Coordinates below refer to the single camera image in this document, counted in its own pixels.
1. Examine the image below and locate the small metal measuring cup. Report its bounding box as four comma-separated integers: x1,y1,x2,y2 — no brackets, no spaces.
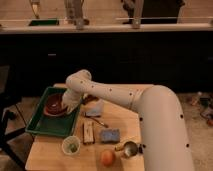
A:
114,141,138,158

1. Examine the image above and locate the orange fruit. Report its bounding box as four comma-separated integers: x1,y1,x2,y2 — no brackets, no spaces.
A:
100,150,116,167

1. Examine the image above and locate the dark counter cabinet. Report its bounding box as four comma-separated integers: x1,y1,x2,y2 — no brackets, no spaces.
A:
0,27,213,96

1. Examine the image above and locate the grey folded cloth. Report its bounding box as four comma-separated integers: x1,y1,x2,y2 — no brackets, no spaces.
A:
85,100,104,117

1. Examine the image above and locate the dark red bowl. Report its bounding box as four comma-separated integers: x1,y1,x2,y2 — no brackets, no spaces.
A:
44,93,67,117

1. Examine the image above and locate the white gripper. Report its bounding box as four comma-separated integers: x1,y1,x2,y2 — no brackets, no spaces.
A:
61,89,82,114

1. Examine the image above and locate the gold handled utensil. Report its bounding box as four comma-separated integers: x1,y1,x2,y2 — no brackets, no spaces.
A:
88,117,109,128

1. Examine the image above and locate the white cup with green contents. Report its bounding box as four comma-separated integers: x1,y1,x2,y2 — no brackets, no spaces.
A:
61,136,81,156

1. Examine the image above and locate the wooden block brush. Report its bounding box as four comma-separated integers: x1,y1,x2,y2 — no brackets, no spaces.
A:
83,121,95,144

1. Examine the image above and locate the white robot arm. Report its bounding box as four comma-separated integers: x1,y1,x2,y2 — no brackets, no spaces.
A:
62,69,195,171

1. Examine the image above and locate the dark chair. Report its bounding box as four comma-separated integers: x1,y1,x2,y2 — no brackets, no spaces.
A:
0,65,26,171

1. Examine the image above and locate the green plastic tray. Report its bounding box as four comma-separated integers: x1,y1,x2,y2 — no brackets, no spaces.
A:
26,87,80,137

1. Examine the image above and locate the blue sponge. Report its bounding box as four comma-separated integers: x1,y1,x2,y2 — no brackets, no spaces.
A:
100,129,120,143

